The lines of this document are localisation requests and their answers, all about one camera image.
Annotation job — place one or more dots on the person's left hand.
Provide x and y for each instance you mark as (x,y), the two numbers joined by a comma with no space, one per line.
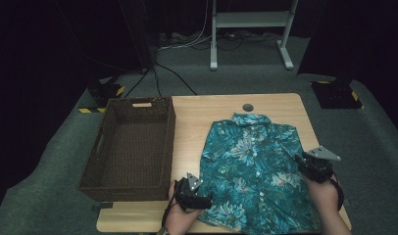
(180,220)

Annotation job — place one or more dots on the teal floral shirt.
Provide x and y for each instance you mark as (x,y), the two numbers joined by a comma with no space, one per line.
(256,176)

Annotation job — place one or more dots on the dark stand pole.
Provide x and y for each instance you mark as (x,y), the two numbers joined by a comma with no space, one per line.
(139,32)

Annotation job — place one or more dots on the black stand base yellow tape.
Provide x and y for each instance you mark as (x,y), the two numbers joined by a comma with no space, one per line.
(104,91)

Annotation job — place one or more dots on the white metal table frame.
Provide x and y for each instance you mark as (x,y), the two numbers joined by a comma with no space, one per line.
(251,19)

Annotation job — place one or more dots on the person's right hand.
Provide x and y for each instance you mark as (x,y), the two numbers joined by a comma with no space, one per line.
(323,196)

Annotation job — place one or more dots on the brown wicker basket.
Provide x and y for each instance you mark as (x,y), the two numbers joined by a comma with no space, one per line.
(135,112)

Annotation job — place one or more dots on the black floor plate yellow tape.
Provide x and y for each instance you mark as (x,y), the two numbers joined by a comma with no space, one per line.
(336,96)

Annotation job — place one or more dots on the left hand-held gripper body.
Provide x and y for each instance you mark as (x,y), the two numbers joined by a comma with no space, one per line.
(185,196)

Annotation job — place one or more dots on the yellow black hazard tape strip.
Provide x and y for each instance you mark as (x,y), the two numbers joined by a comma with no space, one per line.
(89,110)

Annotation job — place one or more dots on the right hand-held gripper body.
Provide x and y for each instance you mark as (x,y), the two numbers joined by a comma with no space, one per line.
(318,166)

